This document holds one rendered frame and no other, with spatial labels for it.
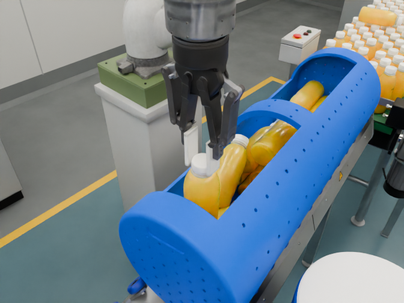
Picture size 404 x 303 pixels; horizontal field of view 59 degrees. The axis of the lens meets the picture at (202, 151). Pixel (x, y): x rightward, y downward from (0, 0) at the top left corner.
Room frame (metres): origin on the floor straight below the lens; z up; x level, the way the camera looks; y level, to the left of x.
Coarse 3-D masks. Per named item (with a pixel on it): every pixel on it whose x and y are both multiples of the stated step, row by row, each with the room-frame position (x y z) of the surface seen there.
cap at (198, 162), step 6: (198, 156) 0.47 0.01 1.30; (204, 156) 0.47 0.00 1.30; (192, 162) 0.45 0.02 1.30; (198, 162) 0.45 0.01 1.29; (204, 162) 0.45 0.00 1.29; (192, 168) 0.45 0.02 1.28; (198, 168) 0.44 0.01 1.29; (204, 168) 0.44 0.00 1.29; (198, 174) 0.44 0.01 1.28; (204, 174) 0.44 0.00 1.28
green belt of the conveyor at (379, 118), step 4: (384, 112) 1.22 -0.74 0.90; (388, 112) 1.22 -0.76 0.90; (376, 116) 1.19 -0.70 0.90; (380, 116) 1.19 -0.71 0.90; (376, 120) 1.18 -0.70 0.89; (380, 120) 1.17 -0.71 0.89; (384, 120) 1.17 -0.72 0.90; (376, 124) 1.17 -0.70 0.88; (380, 124) 1.16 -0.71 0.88; (376, 128) 1.16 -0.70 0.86; (380, 128) 1.16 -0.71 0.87; (384, 128) 1.15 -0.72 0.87; (388, 128) 1.14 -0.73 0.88; (392, 128) 1.14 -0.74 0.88; (384, 132) 1.15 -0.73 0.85; (388, 132) 1.14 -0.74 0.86
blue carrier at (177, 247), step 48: (336, 48) 1.08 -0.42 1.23; (288, 96) 1.08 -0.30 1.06; (336, 96) 0.81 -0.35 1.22; (288, 144) 0.60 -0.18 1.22; (336, 144) 0.68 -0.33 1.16; (288, 192) 0.49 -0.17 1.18; (144, 240) 0.41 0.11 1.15; (192, 240) 0.35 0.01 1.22; (240, 240) 0.37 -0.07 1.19; (288, 240) 0.45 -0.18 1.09; (192, 288) 0.34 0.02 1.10; (240, 288) 0.31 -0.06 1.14
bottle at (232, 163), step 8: (232, 144) 0.68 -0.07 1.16; (240, 144) 0.68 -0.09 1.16; (224, 152) 0.66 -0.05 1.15; (232, 152) 0.65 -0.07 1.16; (240, 152) 0.65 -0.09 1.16; (224, 160) 0.63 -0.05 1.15; (232, 160) 0.63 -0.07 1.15; (240, 160) 0.64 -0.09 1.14; (224, 168) 0.61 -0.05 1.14; (232, 168) 0.62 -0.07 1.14; (240, 168) 0.62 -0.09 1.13; (224, 176) 0.60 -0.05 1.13; (232, 176) 0.60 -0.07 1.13; (240, 176) 0.62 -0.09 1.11; (224, 184) 0.58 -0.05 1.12; (232, 184) 0.59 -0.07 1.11; (224, 192) 0.57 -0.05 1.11; (232, 192) 0.58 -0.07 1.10; (224, 200) 0.55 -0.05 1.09
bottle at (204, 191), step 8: (192, 176) 0.45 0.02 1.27; (200, 176) 0.44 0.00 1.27; (216, 176) 0.46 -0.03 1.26; (184, 184) 0.46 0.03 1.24; (192, 184) 0.44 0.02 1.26; (200, 184) 0.44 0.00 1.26; (208, 184) 0.44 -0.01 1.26; (216, 184) 0.45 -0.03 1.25; (184, 192) 0.45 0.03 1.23; (192, 192) 0.43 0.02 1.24; (200, 192) 0.43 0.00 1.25; (208, 192) 0.43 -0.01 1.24; (216, 192) 0.44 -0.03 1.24; (192, 200) 0.43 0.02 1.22; (200, 200) 0.43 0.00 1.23; (208, 200) 0.43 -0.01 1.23; (216, 200) 0.44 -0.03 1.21; (208, 208) 0.43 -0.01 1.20; (216, 208) 0.45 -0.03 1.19; (216, 216) 0.45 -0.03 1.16
